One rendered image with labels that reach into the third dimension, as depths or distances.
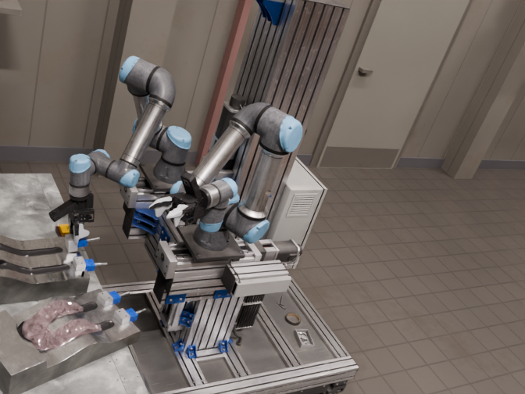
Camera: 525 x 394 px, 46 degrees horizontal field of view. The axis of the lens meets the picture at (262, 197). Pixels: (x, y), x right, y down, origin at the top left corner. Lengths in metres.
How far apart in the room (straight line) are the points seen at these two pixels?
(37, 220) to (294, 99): 1.23
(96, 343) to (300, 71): 1.26
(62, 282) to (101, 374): 0.41
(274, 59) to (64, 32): 2.34
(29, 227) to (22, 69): 1.92
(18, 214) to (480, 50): 4.99
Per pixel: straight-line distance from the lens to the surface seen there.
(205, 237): 2.49
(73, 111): 4.78
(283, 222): 2.82
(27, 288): 2.43
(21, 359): 2.13
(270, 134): 2.19
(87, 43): 4.58
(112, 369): 2.28
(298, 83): 2.51
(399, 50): 5.88
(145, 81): 2.49
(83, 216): 2.50
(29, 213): 2.92
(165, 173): 2.87
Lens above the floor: 2.46
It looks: 29 degrees down
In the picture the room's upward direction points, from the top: 19 degrees clockwise
